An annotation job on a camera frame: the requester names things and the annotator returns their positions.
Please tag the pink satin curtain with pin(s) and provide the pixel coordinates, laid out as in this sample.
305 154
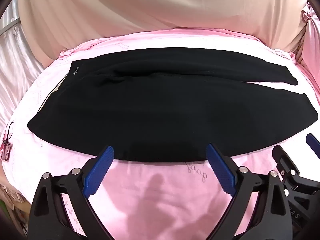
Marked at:
15 67

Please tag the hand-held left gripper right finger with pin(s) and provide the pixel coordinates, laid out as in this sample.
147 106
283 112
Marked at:
221 168

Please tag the black pants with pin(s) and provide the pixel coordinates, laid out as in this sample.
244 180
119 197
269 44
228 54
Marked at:
150 115

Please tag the beige curtain cloth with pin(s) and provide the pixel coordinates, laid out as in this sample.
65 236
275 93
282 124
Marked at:
150 5

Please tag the pink pillow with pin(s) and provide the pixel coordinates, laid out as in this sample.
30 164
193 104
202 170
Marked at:
312 37

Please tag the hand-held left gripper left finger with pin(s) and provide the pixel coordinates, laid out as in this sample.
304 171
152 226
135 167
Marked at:
98 171

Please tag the pink bed sheet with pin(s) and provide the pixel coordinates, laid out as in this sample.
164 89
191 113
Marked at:
162 195

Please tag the floral patterned cloth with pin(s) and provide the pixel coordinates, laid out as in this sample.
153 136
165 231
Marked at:
12 200

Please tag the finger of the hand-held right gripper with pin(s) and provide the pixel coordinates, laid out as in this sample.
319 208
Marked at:
283 158
313 143

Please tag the grey metal rail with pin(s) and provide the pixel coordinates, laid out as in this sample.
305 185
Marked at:
10 26

